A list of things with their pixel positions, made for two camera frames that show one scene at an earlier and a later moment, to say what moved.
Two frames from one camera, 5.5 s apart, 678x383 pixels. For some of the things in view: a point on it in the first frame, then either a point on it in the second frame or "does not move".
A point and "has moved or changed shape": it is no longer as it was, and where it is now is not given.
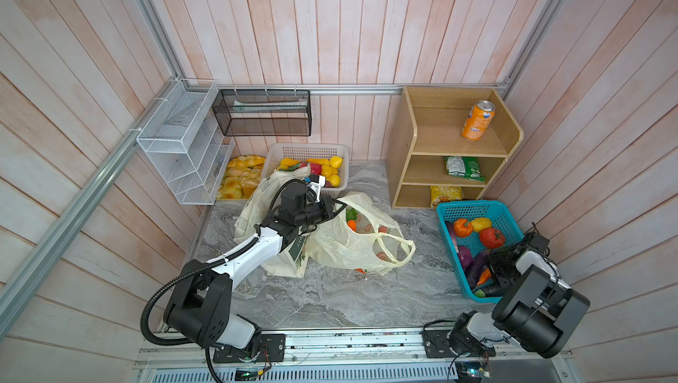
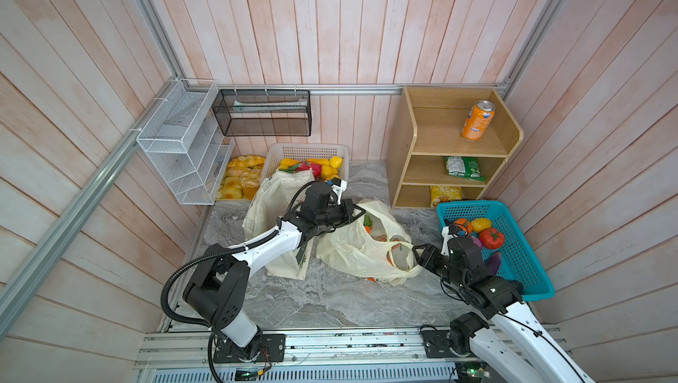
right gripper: (491, 260) to (430, 251)
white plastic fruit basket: (276, 152) does not move
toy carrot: (351, 217) has moved or changed shape
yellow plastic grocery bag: (360, 237) has moved or changed shape
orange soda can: (478, 119) does not move
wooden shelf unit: (446, 144) does not move
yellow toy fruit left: (289, 161) does not move
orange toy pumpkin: (463, 228) does not move
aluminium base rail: (334, 355) does not move
